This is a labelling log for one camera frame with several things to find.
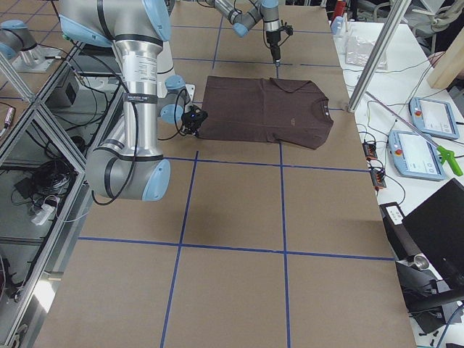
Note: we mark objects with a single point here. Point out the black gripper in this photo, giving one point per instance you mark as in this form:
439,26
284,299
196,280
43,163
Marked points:
272,39
190,127

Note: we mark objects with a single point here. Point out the brown t-shirt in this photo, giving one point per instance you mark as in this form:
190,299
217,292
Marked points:
265,110

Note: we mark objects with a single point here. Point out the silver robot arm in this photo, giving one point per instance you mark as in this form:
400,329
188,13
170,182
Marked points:
242,22
129,164

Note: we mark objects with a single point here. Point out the silver foil bag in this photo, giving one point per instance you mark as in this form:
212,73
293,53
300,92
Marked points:
358,50

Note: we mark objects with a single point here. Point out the orange circuit board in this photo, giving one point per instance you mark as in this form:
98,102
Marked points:
369,150
378,178

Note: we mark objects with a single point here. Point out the near teach pendant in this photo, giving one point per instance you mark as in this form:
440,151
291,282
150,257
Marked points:
414,157

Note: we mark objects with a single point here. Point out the teach pendant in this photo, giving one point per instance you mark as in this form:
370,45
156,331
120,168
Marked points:
414,157
434,118

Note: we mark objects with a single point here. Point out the far teach pendant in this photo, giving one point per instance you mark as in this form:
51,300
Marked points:
434,118

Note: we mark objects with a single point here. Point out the wooden beam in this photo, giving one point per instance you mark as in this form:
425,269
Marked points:
450,64

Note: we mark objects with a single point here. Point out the white power strip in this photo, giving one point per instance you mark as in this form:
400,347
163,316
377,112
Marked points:
43,214

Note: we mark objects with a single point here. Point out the black laptop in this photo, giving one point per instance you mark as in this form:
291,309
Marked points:
436,226

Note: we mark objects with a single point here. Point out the black monitor stand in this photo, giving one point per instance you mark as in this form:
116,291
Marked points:
431,302

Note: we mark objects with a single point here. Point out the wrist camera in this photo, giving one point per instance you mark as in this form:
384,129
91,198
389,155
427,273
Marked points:
287,28
194,115

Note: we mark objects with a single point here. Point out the aluminium frame post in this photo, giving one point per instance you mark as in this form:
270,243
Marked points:
387,32

